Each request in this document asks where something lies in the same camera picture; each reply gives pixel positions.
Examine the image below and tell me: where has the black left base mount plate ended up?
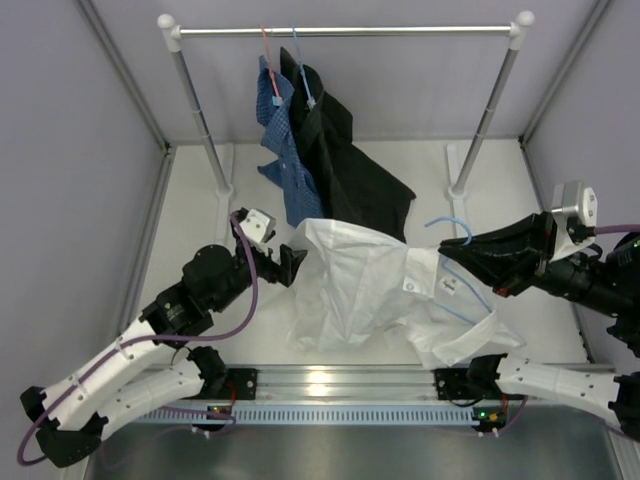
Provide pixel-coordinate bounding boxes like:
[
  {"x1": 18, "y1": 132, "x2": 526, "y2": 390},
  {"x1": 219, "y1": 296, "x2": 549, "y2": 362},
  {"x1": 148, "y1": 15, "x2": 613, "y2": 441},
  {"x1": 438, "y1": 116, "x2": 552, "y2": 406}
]
[{"x1": 219, "y1": 367, "x2": 258, "y2": 401}]

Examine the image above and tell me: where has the white slotted cable duct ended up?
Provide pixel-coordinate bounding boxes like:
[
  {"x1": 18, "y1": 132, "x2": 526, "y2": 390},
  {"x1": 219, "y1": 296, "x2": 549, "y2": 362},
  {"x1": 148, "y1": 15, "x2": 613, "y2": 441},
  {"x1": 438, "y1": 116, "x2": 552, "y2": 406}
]
[{"x1": 134, "y1": 403, "x2": 506, "y2": 426}]

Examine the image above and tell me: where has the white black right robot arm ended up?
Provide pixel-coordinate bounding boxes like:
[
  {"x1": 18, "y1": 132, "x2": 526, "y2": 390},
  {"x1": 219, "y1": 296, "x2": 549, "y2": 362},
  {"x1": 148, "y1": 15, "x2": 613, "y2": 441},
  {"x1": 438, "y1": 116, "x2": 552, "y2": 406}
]
[{"x1": 438, "y1": 212, "x2": 639, "y2": 440}]

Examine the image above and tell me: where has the grey aluminium frame profile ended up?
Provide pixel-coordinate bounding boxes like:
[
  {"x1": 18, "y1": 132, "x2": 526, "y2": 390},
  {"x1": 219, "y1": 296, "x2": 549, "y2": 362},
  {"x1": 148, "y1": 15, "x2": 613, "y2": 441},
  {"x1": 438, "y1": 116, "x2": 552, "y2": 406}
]
[{"x1": 74, "y1": 0, "x2": 175, "y2": 333}]

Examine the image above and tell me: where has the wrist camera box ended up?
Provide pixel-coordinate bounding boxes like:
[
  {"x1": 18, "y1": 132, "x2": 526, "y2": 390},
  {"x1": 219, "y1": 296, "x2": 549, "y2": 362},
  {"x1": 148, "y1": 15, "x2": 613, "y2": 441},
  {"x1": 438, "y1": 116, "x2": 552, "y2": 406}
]
[
  {"x1": 551, "y1": 181, "x2": 598, "y2": 262},
  {"x1": 233, "y1": 208, "x2": 276, "y2": 255}
]

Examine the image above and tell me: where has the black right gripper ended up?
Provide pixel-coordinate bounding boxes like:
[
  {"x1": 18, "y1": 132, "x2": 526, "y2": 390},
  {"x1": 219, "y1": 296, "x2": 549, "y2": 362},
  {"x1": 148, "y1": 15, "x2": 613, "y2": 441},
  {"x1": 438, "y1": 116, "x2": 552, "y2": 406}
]
[{"x1": 438, "y1": 212, "x2": 633, "y2": 319}]

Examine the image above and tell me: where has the white shirt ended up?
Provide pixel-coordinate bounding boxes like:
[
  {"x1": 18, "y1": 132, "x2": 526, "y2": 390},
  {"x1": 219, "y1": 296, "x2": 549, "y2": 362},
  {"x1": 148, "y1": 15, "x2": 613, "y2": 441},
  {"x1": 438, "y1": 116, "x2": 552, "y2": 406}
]
[{"x1": 288, "y1": 219, "x2": 526, "y2": 369}]

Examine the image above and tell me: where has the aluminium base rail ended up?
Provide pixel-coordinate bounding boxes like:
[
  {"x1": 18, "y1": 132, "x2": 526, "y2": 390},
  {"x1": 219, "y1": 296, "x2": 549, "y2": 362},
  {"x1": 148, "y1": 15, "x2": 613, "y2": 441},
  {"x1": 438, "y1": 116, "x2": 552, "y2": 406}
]
[{"x1": 139, "y1": 363, "x2": 626, "y2": 401}]

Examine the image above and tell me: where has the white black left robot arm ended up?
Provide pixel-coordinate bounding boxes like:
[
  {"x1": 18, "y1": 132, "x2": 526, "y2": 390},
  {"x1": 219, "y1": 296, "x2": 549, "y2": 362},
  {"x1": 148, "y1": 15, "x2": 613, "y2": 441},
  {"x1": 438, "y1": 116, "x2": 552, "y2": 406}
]
[{"x1": 20, "y1": 241, "x2": 307, "y2": 468}]

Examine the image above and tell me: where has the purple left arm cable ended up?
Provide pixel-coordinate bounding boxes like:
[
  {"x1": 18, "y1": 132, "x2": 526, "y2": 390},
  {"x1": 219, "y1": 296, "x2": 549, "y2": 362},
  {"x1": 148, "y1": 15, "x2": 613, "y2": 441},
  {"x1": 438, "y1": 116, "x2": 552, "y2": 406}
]
[{"x1": 17, "y1": 212, "x2": 261, "y2": 466}]

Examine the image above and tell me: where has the blue checkered shirt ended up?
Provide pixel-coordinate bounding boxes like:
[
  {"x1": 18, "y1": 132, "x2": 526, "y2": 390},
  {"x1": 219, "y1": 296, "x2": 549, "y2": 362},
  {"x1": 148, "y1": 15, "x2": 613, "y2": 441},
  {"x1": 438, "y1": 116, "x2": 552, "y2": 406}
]
[{"x1": 256, "y1": 56, "x2": 324, "y2": 227}]

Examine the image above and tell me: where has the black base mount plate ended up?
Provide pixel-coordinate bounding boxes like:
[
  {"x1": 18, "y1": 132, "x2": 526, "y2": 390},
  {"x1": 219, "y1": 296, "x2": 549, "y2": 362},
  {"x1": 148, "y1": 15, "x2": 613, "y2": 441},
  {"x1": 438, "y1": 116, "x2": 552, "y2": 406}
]
[
  {"x1": 433, "y1": 367, "x2": 477, "y2": 402},
  {"x1": 219, "y1": 367, "x2": 258, "y2": 401}
]

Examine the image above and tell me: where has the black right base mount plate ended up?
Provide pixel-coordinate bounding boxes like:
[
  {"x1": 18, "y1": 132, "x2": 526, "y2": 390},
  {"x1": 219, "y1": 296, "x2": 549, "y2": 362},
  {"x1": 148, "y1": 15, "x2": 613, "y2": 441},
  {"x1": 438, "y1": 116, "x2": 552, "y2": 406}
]
[{"x1": 433, "y1": 367, "x2": 477, "y2": 402}]

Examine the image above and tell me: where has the white clothes rack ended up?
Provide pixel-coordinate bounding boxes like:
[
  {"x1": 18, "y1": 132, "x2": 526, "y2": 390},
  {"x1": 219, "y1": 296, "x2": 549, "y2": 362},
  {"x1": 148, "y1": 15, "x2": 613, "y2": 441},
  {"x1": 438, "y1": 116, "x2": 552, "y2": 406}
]
[{"x1": 156, "y1": 11, "x2": 536, "y2": 251}]

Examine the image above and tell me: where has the light blue hanger under dark shirt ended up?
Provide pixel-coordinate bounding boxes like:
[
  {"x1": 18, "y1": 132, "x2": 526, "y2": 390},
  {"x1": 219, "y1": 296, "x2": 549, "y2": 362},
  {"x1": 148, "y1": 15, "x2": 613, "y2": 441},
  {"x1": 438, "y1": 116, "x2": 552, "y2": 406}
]
[{"x1": 290, "y1": 24, "x2": 316, "y2": 111}]

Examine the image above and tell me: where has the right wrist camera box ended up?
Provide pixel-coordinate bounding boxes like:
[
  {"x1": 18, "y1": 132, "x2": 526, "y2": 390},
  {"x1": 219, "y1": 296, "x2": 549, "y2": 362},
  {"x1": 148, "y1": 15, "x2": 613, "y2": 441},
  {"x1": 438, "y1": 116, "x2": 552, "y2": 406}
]
[{"x1": 551, "y1": 181, "x2": 598, "y2": 262}]

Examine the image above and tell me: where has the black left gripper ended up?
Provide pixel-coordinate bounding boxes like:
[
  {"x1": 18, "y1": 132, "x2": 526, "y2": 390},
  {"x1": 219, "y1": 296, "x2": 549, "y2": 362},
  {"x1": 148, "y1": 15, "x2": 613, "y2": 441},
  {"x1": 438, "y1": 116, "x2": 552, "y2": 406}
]
[{"x1": 210, "y1": 242, "x2": 306, "y2": 313}]

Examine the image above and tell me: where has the dark striped shirt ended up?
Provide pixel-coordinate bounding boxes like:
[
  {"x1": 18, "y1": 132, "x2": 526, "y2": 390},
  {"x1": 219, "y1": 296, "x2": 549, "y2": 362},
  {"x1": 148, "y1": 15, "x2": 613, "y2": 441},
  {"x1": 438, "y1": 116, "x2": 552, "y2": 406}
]
[{"x1": 279, "y1": 48, "x2": 416, "y2": 242}]

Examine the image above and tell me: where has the light blue wire hanger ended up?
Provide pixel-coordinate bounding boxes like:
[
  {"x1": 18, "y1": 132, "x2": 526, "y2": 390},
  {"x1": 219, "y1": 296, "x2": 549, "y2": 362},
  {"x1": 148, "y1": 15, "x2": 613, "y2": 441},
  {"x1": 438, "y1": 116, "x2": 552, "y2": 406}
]
[{"x1": 424, "y1": 214, "x2": 499, "y2": 326}]

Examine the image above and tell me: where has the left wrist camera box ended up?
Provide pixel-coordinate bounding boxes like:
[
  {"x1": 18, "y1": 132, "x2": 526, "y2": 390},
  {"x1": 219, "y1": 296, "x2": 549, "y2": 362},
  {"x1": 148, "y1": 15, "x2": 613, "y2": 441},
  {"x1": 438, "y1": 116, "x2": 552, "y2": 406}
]
[{"x1": 233, "y1": 208, "x2": 276, "y2": 255}]

